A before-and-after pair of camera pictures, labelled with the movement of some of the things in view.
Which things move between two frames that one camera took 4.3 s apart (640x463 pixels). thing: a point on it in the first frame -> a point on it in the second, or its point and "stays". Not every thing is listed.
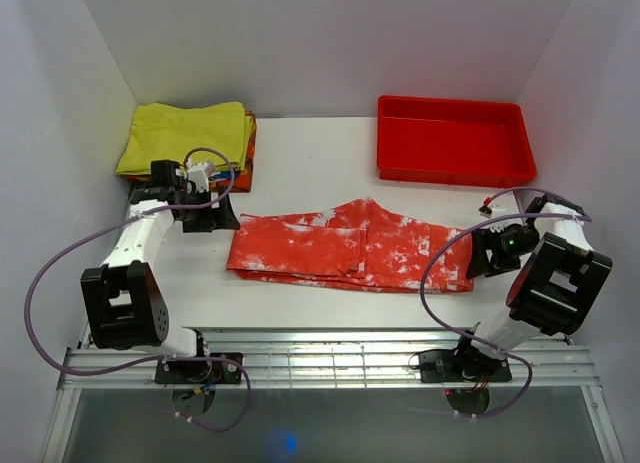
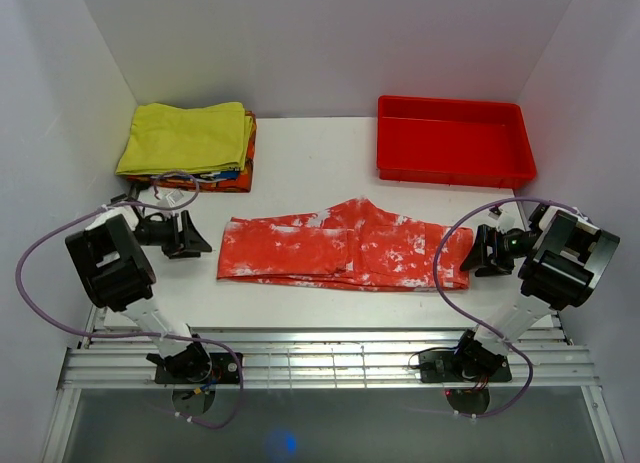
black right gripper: [482, 240] stays
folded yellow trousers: [164, 132] stays
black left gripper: [222, 218] -> [191, 243]
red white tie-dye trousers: [357, 245] stays
